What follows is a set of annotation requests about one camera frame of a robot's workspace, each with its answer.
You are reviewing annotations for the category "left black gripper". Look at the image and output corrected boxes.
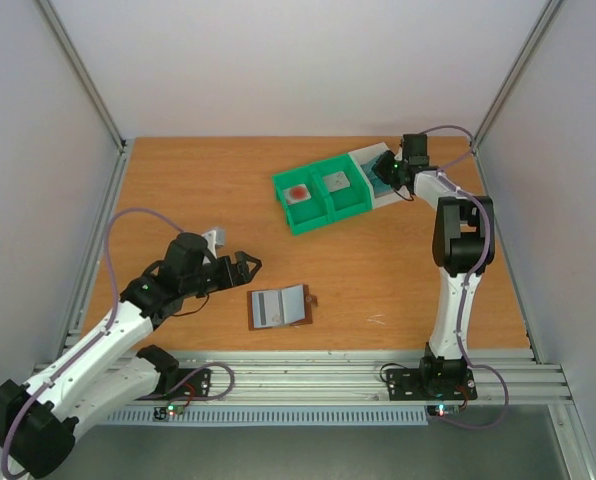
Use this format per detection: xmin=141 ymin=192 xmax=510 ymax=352
xmin=183 ymin=252 xmax=263 ymax=298

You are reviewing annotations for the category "brown leather card holder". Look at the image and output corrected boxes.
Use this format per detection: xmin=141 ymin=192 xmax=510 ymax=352
xmin=247 ymin=284 xmax=318 ymax=331

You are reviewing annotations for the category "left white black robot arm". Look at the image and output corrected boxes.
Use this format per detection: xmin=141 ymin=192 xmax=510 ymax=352
xmin=0 ymin=229 xmax=262 ymax=479

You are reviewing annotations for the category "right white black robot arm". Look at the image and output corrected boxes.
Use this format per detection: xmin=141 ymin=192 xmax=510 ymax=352
xmin=372 ymin=133 xmax=495 ymax=403

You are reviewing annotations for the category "teal card in white bin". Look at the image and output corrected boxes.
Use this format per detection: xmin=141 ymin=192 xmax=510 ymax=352
xmin=369 ymin=176 xmax=393 ymax=198

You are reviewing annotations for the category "grey card with red dot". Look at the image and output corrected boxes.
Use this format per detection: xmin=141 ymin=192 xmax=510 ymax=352
xmin=283 ymin=184 xmax=311 ymax=205

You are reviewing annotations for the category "white bin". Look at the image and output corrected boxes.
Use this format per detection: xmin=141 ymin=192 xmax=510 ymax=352
xmin=349 ymin=142 xmax=413 ymax=210

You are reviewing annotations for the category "green middle bin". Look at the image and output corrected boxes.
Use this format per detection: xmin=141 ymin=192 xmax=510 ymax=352
xmin=309 ymin=153 xmax=372 ymax=223

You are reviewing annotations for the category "green bin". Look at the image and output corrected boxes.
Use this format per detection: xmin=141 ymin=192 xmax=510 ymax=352
xmin=272 ymin=166 xmax=329 ymax=235
xmin=309 ymin=153 xmax=372 ymax=223

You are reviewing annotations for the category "green left bin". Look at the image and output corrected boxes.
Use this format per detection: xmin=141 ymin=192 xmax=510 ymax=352
xmin=272 ymin=166 xmax=329 ymax=235

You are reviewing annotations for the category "left circuit board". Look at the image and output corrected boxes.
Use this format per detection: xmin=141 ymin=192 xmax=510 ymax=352
xmin=152 ymin=404 xmax=186 ymax=421

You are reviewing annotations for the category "circuit board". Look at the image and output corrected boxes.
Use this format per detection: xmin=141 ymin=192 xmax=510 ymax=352
xmin=152 ymin=404 xmax=186 ymax=421
xmin=427 ymin=403 xmax=465 ymax=418

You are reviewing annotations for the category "right circuit board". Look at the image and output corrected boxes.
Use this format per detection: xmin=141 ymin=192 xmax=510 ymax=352
xmin=427 ymin=403 xmax=465 ymax=418

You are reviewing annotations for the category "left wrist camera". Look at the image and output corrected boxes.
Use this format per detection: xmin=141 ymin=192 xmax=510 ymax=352
xmin=202 ymin=227 xmax=226 ymax=251

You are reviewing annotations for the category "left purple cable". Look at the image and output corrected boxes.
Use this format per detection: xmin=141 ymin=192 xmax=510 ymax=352
xmin=0 ymin=208 xmax=184 ymax=479

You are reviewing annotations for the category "aluminium front rail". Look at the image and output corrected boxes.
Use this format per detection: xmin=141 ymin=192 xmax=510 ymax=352
xmin=22 ymin=349 xmax=574 ymax=406

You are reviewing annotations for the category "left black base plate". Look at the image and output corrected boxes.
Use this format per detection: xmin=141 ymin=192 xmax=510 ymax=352
xmin=140 ymin=368 xmax=211 ymax=401

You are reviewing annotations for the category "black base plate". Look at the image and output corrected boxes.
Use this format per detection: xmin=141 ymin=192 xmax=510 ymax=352
xmin=385 ymin=368 xmax=478 ymax=402
xmin=140 ymin=368 xmax=211 ymax=401

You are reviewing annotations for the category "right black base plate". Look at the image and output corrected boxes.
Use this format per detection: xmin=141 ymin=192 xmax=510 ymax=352
xmin=385 ymin=368 xmax=478 ymax=402

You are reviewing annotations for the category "grey slotted cable duct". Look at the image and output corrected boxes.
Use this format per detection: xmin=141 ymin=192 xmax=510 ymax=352
xmin=102 ymin=405 xmax=428 ymax=428

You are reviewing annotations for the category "right aluminium frame post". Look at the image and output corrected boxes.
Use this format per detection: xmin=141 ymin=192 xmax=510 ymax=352
xmin=471 ymin=0 xmax=565 ymax=149

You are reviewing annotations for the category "aluminium frame post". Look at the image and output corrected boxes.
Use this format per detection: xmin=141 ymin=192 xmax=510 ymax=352
xmin=471 ymin=0 xmax=565 ymax=149
xmin=33 ymin=0 xmax=127 ymax=152

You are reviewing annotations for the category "left aluminium frame post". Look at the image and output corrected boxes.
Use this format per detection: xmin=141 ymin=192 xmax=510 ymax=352
xmin=33 ymin=0 xmax=127 ymax=152

